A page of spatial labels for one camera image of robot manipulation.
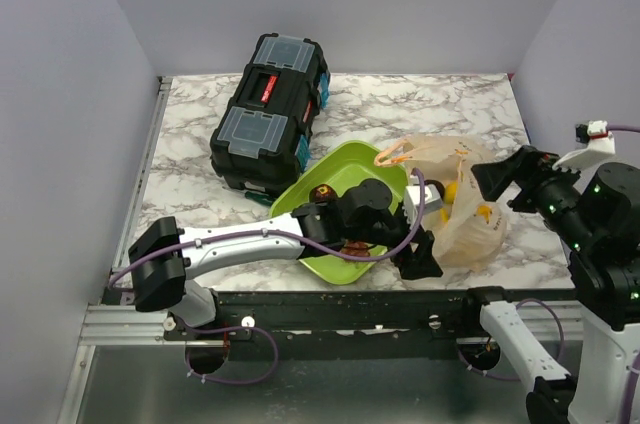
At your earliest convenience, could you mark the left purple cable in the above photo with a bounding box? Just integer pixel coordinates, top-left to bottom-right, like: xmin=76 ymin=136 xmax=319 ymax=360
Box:
xmin=107 ymin=168 xmax=427 ymax=386

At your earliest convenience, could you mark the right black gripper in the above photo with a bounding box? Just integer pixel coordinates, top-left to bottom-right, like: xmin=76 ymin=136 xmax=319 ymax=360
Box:
xmin=472 ymin=138 xmax=598 ymax=245

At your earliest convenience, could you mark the dark purple fake plum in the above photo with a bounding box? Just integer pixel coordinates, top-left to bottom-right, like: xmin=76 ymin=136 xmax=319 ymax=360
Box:
xmin=425 ymin=179 xmax=446 ymax=198

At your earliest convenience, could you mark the aluminium extrusion rail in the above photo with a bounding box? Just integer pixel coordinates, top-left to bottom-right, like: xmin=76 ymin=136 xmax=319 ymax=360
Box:
xmin=79 ymin=305 xmax=166 ymax=346

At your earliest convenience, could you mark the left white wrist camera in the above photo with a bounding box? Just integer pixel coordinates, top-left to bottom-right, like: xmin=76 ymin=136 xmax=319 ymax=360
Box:
xmin=403 ymin=184 xmax=443 ymax=223

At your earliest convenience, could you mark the dark red fake apple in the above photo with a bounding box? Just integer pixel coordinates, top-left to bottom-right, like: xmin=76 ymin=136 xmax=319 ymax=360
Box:
xmin=309 ymin=183 xmax=338 ymax=203

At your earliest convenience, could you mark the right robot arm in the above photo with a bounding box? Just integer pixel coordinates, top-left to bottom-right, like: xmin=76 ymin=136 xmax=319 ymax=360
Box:
xmin=459 ymin=146 xmax=639 ymax=423

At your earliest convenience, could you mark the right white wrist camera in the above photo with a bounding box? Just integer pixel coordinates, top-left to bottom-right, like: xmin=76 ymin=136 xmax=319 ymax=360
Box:
xmin=552 ymin=120 xmax=615 ymax=173

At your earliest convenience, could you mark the black plastic toolbox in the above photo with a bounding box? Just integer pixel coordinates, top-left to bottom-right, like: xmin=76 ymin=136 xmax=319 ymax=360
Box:
xmin=210 ymin=33 xmax=331 ymax=197

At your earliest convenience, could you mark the green handled screwdriver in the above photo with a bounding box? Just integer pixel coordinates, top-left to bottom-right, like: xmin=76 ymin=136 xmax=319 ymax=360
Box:
xmin=244 ymin=191 xmax=275 ymax=207

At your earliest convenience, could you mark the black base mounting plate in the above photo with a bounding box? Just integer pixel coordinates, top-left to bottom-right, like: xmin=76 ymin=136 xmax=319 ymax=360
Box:
xmin=102 ymin=288 xmax=576 ymax=363

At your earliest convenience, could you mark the fake red grape bunch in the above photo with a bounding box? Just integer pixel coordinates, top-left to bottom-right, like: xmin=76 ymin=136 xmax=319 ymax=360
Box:
xmin=341 ymin=241 xmax=374 ymax=257

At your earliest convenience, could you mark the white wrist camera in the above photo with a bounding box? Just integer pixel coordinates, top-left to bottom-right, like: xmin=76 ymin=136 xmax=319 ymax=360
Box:
xmin=403 ymin=184 xmax=443 ymax=223
xmin=552 ymin=120 xmax=615 ymax=173

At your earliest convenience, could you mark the fake yellow banana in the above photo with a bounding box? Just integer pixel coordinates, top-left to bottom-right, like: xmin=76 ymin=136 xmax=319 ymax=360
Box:
xmin=440 ymin=182 xmax=493 ymax=223

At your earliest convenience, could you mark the green plastic tray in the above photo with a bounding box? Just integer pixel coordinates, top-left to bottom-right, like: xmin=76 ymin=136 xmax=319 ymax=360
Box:
xmin=269 ymin=141 xmax=407 ymax=286

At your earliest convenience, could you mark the purple cable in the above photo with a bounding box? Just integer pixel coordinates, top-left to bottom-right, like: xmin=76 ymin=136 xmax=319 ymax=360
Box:
xmin=457 ymin=122 xmax=640 ymax=424
xmin=107 ymin=168 xmax=427 ymax=386

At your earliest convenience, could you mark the translucent orange plastic bag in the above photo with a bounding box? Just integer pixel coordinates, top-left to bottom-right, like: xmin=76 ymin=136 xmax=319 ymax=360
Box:
xmin=374 ymin=134 xmax=507 ymax=271

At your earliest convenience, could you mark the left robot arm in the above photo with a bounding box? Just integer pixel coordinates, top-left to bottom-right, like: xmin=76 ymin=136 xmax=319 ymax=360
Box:
xmin=127 ymin=178 xmax=443 ymax=339

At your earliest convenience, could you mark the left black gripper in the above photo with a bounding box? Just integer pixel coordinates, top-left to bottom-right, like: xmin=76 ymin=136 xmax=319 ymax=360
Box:
xmin=345 ymin=202 xmax=443 ymax=278

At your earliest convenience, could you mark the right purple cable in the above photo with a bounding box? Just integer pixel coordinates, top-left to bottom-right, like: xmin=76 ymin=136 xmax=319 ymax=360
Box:
xmin=457 ymin=122 xmax=640 ymax=424

